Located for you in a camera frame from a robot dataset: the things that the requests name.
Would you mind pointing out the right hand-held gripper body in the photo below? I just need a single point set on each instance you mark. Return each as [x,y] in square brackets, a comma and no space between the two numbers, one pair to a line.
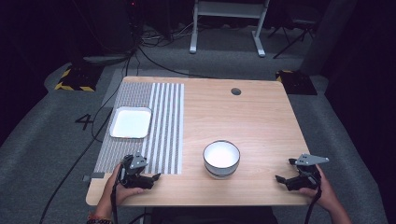
[303,182]

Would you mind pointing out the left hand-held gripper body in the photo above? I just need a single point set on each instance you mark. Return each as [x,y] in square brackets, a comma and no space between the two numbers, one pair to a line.
[134,180]

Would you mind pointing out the white square plate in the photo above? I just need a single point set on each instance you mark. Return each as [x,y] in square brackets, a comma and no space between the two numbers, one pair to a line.
[130,123]

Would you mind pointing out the person's left hand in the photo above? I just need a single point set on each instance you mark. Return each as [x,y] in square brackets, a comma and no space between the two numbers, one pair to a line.
[113,193]

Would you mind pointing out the person's right hand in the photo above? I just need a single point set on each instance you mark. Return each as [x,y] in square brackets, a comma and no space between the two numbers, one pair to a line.
[327,193]

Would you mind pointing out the grey tape strip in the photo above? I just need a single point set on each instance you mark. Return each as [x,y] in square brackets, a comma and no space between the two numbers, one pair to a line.
[93,176]

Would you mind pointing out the grey striped placemat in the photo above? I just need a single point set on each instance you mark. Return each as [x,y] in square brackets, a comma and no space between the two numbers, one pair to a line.
[166,109]

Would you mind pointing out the person's dark clothing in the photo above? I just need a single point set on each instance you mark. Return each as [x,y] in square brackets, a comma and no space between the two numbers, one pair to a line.
[214,216]

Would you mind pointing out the black yellow striped base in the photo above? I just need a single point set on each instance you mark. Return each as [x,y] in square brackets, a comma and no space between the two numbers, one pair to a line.
[79,79]
[297,82]

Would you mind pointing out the grey curtain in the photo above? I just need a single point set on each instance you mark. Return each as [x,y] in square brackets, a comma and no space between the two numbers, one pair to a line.
[330,34]

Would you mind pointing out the black folding stand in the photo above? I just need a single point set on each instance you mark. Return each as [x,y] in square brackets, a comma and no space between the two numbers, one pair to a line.
[295,28]

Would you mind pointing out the white desk frame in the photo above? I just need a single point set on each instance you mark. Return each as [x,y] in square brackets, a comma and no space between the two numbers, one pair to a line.
[229,9]

